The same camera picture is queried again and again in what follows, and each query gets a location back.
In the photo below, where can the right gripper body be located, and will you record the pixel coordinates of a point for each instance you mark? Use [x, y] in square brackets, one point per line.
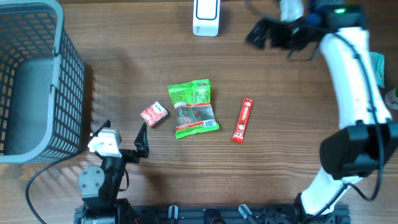
[288, 35]

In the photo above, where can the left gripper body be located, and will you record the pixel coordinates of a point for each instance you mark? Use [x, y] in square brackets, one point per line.
[130, 156]

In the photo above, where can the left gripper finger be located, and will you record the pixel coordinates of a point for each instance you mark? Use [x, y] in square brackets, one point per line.
[141, 142]
[106, 124]

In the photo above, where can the small red snack packet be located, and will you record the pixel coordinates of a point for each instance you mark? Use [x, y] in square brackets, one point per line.
[154, 114]

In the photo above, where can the green snack packet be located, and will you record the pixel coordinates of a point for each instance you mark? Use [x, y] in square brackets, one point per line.
[192, 103]

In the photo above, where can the red Nescafe sachet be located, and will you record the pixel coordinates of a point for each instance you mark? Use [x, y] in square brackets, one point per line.
[242, 123]

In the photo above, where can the teal white tissue packet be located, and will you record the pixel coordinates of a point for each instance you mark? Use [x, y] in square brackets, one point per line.
[378, 63]

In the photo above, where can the green lid jar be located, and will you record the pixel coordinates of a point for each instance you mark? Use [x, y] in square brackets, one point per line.
[391, 99]

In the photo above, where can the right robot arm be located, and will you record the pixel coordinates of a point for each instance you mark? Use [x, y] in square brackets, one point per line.
[367, 135]

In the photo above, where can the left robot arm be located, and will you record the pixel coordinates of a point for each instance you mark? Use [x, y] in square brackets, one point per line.
[100, 185]

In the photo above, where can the white barcode scanner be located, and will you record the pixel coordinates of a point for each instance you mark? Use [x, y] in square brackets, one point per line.
[206, 17]

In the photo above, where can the grey plastic shopping basket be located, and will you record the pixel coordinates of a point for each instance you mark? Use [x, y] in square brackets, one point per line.
[42, 84]

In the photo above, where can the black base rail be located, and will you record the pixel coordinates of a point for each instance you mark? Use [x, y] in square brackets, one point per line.
[211, 214]

